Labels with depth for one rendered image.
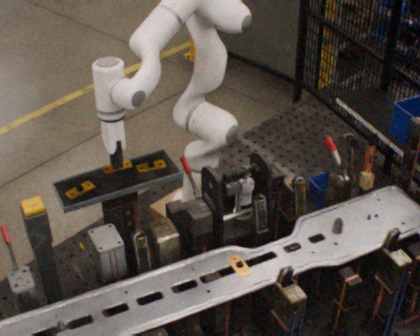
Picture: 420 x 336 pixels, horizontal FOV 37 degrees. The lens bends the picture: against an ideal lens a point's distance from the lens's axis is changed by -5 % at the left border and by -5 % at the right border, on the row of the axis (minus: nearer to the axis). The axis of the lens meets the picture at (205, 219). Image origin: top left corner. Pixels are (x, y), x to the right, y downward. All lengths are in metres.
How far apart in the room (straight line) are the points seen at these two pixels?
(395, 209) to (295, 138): 0.93
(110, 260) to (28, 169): 2.31
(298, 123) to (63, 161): 1.63
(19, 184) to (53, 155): 0.34
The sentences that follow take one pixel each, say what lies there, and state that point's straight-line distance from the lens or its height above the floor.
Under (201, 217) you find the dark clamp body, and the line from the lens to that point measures 1.87.
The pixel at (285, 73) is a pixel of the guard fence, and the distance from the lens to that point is 4.55.
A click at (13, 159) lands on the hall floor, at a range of 4.15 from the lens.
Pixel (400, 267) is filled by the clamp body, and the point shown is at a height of 1.04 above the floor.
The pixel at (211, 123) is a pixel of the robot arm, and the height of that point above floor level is 1.19.
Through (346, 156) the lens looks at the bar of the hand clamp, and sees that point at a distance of 2.04.
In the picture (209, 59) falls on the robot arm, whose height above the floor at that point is 1.40.
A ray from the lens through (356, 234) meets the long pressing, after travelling 1.98.
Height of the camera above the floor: 2.30
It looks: 41 degrees down
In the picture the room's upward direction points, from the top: straight up
